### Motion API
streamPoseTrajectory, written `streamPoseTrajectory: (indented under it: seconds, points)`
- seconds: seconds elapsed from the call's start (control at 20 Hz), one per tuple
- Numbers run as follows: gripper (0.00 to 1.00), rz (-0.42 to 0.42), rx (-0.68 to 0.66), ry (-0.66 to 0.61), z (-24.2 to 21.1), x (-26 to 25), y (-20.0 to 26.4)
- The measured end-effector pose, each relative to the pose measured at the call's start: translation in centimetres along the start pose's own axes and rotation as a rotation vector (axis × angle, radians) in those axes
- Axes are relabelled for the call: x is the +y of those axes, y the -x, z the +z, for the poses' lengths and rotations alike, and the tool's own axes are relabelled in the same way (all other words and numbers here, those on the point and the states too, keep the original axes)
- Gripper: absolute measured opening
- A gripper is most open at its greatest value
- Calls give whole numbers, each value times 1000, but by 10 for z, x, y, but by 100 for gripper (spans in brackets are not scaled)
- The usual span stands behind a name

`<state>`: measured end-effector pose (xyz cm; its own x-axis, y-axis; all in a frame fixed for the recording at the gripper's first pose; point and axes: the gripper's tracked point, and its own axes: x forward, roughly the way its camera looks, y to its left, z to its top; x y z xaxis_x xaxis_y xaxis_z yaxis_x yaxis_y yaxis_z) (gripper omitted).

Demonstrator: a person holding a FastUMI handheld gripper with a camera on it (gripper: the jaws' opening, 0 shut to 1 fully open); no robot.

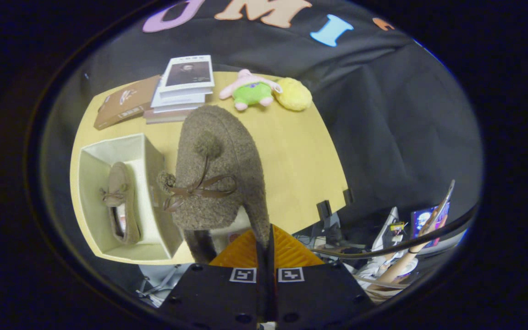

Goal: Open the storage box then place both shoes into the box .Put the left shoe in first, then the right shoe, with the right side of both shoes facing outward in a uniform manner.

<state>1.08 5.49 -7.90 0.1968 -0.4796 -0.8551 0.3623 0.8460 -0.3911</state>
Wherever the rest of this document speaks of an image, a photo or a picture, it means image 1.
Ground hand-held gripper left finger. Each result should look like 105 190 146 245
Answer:
158 228 267 330

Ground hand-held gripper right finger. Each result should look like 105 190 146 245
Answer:
266 224 375 330

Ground brown fuzzy shoe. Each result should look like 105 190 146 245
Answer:
157 105 270 264
99 161 142 245

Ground grey fabric storage box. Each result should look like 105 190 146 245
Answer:
78 133 185 262

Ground colourful printed box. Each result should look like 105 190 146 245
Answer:
410 206 451 248

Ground dark reddish book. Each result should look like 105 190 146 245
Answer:
143 107 197 125

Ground plain white book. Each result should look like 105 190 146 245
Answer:
150 86 213 114

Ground yellow plush toy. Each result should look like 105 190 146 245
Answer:
275 77 313 112

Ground pink and green plush toy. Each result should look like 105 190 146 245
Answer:
219 69 283 112

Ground brown book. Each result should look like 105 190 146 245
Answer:
93 75 162 131

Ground white book with portrait cover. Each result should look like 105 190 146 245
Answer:
158 55 215 99

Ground black cable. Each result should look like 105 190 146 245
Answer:
312 201 480 260

